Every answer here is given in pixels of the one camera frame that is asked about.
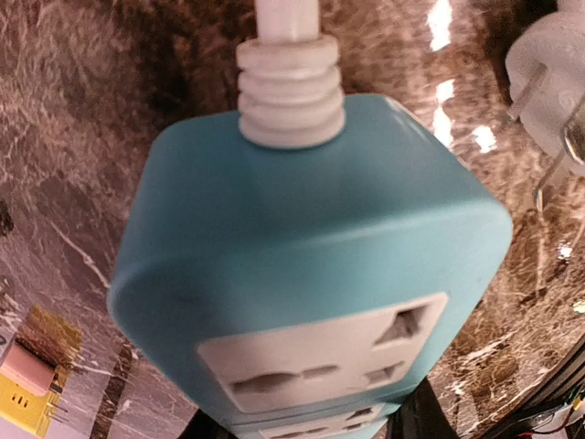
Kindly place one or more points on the white three-pin plug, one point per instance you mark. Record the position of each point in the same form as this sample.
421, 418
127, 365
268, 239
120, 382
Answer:
545, 67

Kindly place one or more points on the yellow cube plug adapter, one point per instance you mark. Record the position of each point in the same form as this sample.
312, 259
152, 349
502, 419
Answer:
56, 341

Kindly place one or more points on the pink USB charger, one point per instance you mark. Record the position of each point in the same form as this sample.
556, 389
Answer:
27, 370

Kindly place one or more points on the teal power strip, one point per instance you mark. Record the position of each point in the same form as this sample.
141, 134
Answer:
304, 294

